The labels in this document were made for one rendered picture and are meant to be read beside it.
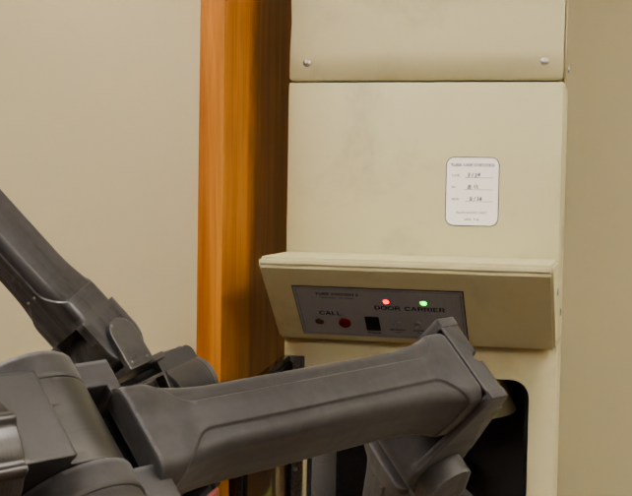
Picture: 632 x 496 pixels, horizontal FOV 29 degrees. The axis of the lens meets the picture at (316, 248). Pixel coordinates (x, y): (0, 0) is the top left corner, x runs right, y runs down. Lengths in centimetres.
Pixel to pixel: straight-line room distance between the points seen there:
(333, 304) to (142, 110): 71
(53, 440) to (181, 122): 136
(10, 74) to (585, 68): 92
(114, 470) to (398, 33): 89
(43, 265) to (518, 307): 50
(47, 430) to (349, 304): 77
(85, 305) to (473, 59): 52
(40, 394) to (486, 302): 77
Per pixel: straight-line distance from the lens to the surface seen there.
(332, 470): 161
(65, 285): 128
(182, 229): 197
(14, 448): 62
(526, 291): 133
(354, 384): 83
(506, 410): 151
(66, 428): 67
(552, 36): 143
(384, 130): 144
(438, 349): 91
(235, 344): 146
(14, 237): 128
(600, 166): 185
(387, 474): 103
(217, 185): 140
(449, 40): 144
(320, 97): 146
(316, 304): 139
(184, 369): 133
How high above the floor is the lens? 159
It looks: 3 degrees down
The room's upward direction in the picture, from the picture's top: 1 degrees clockwise
